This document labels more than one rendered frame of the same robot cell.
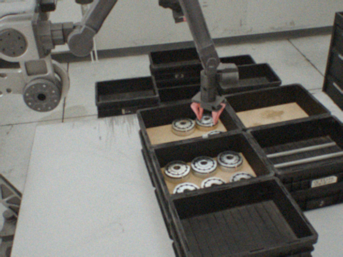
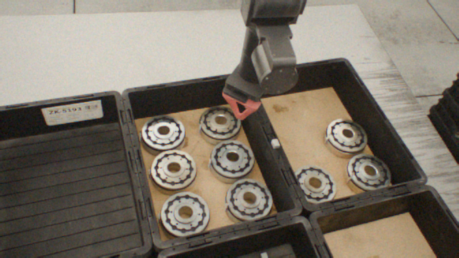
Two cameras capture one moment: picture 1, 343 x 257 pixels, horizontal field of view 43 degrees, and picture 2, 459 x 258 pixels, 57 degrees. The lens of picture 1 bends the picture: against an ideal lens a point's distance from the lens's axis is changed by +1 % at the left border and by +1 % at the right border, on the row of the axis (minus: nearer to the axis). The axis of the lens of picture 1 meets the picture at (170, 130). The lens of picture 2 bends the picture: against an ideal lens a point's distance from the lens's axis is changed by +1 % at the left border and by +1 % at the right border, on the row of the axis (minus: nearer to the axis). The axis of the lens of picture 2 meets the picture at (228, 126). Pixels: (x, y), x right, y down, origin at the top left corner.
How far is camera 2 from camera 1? 1.40 m
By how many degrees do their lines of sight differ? 56
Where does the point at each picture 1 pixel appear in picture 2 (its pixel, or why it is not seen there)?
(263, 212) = (117, 245)
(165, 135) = (320, 116)
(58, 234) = (158, 42)
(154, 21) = not seen: outside the picture
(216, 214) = (122, 175)
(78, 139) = (335, 44)
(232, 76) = (261, 67)
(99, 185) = not seen: hidden behind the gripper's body
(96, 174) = not seen: hidden behind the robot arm
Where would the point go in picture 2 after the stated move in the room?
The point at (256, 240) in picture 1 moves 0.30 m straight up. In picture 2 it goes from (57, 225) to (15, 139)
